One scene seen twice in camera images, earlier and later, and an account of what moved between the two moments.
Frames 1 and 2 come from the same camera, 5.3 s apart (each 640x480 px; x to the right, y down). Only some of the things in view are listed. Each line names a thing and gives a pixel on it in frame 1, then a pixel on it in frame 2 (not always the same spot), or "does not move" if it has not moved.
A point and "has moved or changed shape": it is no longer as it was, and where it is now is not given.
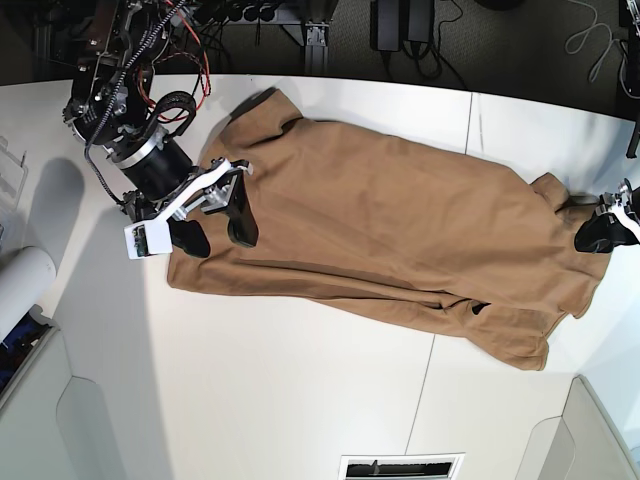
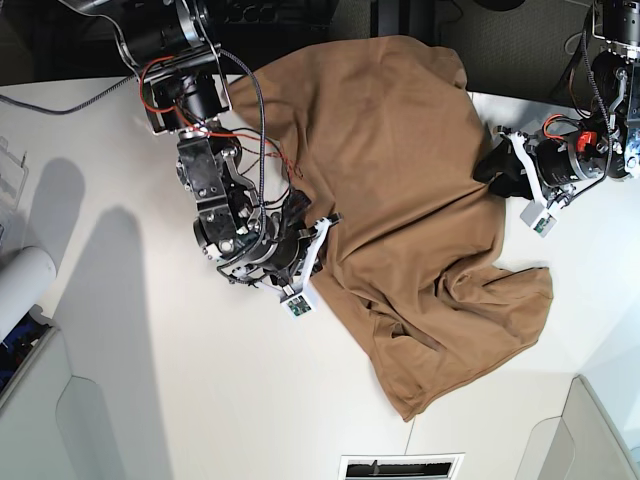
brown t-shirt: (425, 239) has moved or changed shape
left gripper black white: (165, 185) -> (286, 254)
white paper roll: (25, 275) does not move
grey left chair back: (53, 424) does not move
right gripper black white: (602, 232) -> (563, 157)
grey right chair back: (584, 443) does not move
